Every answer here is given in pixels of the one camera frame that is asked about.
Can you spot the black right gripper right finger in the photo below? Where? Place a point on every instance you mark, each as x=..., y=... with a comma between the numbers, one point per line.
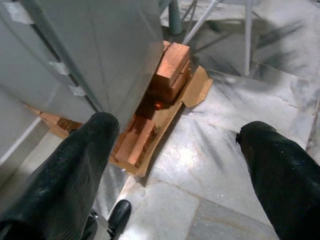
x=282, y=180

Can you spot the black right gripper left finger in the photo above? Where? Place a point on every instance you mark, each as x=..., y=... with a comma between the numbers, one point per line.
x=65, y=175

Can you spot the teal chair leg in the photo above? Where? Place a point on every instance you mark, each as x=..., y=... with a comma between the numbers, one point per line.
x=174, y=16

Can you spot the red brick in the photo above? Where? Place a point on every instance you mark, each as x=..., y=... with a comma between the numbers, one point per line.
x=135, y=145
x=60, y=122
x=175, y=86
x=172, y=62

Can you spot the grey fridge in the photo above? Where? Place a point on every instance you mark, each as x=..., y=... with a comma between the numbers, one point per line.
x=82, y=55

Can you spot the white metal rack frame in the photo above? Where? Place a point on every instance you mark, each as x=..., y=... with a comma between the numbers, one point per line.
x=225, y=27

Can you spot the black robot foot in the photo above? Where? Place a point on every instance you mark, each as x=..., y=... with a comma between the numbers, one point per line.
x=120, y=215

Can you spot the brown cardboard sheet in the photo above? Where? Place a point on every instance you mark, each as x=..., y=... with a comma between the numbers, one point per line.
x=175, y=110

